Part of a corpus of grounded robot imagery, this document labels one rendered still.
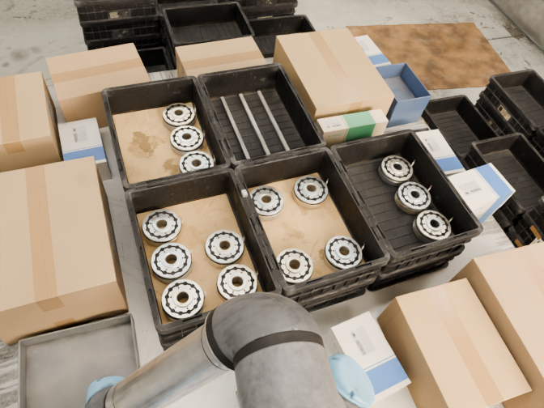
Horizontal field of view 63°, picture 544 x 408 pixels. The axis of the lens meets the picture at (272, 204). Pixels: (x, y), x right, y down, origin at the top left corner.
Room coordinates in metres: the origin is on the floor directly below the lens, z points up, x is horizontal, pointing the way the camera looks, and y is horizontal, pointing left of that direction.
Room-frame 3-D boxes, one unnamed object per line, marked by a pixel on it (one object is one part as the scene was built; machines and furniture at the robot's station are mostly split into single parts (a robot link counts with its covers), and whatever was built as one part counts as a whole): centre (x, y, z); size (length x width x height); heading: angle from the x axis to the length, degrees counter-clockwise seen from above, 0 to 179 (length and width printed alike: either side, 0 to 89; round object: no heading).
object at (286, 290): (0.68, -0.10, 0.92); 0.40 x 0.30 x 0.02; 30
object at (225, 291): (0.47, 0.05, 0.86); 0.10 x 0.10 x 0.01
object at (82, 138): (0.87, 0.63, 0.75); 0.20 x 0.12 x 0.09; 31
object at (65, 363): (0.23, 0.38, 0.73); 0.27 x 0.20 x 0.05; 116
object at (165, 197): (0.53, 0.16, 0.87); 0.40 x 0.30 x 0.11; 30
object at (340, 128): (1.11, -0.21, 0.85); 0.24 x 0.06 x 0.06; 118
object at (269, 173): (0.68, -0.10, 0.87); 0.40 x 0.30 x 0.11; 30
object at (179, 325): (0.53, 0.16, 0.92); 0.40 x 0.30 x 0.02; 30
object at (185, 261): (0.49, 0.23, 0.86); 0.10 x 0.10 x 0.01
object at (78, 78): (1.14, 0.67, 0.78); 0.30 x 0.22 x 0.16; 125
